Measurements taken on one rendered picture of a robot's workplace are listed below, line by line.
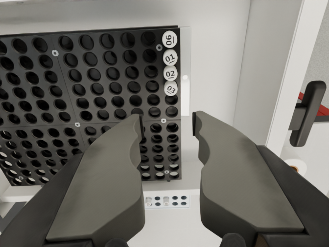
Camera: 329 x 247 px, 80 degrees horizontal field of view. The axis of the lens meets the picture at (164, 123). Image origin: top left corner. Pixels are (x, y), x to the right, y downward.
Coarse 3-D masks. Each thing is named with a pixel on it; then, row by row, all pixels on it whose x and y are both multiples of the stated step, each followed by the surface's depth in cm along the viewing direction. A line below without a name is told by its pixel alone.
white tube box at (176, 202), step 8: (144, 200) 43; (152, 200) 43; (160, 200) 43; (176, 200) 43; (184, 200) 43; (152, 208) 44; (160, 208) 44; (168, 208) 44; (176, 208) 44; (184, 208) 44
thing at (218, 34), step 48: (0, 0) 16; (48, 0) 18; (96, 0) 21; (144, 0) 21; (192, 0) 21; (240, 0) 21; (192, 48) 23; (240, 48) 24; (192, 96) 27; (192, 144) 31; (0, 192) 28; (144, 192) 27; (192, 192) 28
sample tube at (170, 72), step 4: (164, 68) 18; (168, 68) 17; (172, 68) 17; (164, 72) 17; (168, 72) 17; (172, 72) 17; (176, 72) 17; (164, 76) 17; (168, 76) 17; (172, 76) 17; (176, 76) 17; (172, 80) 18
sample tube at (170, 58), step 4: (164, 52) 17; (168, 52) 16; (172, 52) 16; (164, 56) 17; (168, 56) 17; (172, 56) 17; (176, 56) 17; (164, 60) 17; (168, 60) 17; (172, 60) 17; (176, 60) 17; (168, 64) 17; (172, 64) 17
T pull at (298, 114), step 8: (320, 80) 18; (312, 88) 18; (320, 88) 18; (304, 96) 20; (312, 96) 19; (320, 96) 18; (296, 104) 20; (304, 104) 20; (312, 104) 19; (296, 112) 19; (304, 112) 19; (312, 112) 19; (296, 120) 20; (304, 120) 20; (312, 120) 20; (288, 128) 20; (296, 128) 20; (304, 128) 20; (296, 136) 21; (304, 136) 21; (296, 144) 21; (304, 144) 21
